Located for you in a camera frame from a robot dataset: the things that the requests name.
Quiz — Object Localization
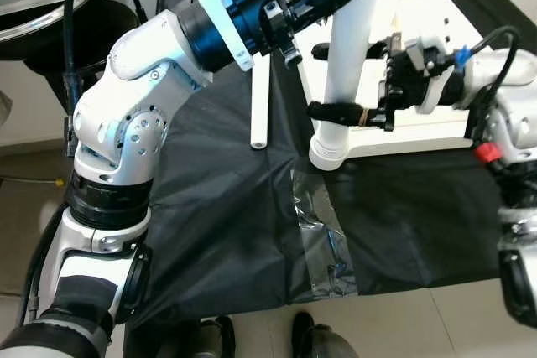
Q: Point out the white plastic table leg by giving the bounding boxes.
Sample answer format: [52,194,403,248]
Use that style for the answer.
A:
[249,50,272,152]
[308,0,397,172]

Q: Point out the white plastic table top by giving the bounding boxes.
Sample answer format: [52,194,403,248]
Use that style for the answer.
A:
[288,0,514,162]

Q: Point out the black table cloth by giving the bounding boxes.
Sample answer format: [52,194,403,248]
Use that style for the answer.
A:
[124,0,537,329]

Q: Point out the black round stool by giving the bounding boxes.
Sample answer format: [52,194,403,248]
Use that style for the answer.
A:
[0,0,143,158]

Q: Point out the grey robot left foot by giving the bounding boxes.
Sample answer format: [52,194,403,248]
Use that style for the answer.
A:
[179,314,238,358]

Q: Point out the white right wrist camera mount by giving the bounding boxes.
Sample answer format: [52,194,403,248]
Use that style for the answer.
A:
[415,35,461,117]

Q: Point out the blue cable connector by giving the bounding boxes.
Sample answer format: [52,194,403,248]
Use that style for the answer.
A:
[452,45,470,68]

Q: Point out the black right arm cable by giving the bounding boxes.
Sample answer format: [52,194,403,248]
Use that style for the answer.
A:
[457,25,523,139]

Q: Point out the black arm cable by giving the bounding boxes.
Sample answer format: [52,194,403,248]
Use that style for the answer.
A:
[457,25,523,139]
[60,0,95,162]

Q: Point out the red cable connector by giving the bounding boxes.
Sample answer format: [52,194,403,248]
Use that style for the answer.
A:
[472,143,502,168]

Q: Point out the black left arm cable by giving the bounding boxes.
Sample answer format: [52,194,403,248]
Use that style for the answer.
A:
[60,0,95,162]

